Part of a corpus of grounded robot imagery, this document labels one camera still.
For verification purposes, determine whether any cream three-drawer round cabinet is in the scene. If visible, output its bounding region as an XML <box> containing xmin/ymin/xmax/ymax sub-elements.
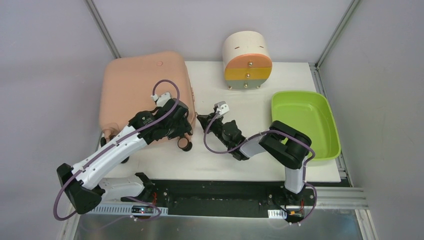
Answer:
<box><xmin>222</xmin><ymin>30</ymin><xmax>273</xmax><ymax>90</ymax></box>

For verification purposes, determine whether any green plastic tray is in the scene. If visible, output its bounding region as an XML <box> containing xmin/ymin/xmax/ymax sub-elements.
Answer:
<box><xmin>271</xmin><ymin>90</ymin><xmax>341</xmax><ymax>161</ymax></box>

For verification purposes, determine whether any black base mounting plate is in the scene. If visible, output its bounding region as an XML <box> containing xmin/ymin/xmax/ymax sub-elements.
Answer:
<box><xmin>136</xmin><ymin>179</ymin><xmax>315</xmax><ymax>218</ymax></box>

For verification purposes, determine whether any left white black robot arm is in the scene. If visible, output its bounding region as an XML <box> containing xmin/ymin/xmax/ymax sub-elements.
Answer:
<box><xmin>56</xmin><ymin>96</ymin><xmax>193</xmax><ymax>215</ymax></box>

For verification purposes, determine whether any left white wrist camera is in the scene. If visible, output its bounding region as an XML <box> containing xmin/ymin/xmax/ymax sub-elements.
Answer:
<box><xmin>150</xmin><ymin>92</ymin><xmax>172</xmax><ymax>107</ymax></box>

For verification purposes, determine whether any pink hard-shell suitcase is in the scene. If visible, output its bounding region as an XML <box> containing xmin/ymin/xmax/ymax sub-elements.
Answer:
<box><xmin>99</xmin><ymin>51</ymin><xmax>196</xmax><ymax>152</ymax></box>

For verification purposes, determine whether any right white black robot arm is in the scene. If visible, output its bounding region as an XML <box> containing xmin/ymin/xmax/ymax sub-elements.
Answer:
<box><xmin>196</xmin><ymin>113</ymin><xmax>314</xmax><ymax>205</ymax></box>

